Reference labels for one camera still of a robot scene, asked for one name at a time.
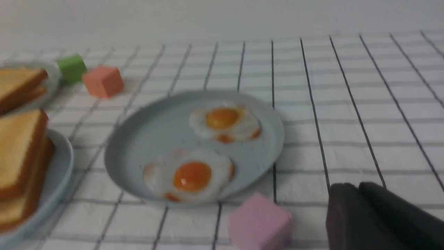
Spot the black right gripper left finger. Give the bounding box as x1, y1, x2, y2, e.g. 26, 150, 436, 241
326, 183, 403, 250

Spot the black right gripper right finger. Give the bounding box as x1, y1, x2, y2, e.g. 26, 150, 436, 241
358, 182, 444, 250

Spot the pink cube block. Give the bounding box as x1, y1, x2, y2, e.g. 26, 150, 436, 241
227, 192, 293, 250

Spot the white grid tablecloth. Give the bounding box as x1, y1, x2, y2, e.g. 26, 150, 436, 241
1, 30, 443, 250

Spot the far fried egg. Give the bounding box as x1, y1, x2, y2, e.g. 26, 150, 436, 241
189, 102, 262, 144

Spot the fried egg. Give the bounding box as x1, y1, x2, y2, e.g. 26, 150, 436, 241
189, 102, 262, 144
143, 149, 235, 203

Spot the near fried egg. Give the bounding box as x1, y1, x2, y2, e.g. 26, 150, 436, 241
143, 149, 235, 203

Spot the grey egg plate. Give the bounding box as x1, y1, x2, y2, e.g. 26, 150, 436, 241
104, 90, 284, 207

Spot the orange cube block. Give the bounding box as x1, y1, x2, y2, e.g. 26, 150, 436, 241
82, 65, 125, 99

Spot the light blue plate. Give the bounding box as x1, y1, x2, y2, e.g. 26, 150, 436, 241
0, 128, 75, 250

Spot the green cube block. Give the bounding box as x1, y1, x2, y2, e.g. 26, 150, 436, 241
56, 53, 87, 84

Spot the green-grey bread plate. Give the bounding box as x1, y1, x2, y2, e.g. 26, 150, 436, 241
1, 60, 62, 117

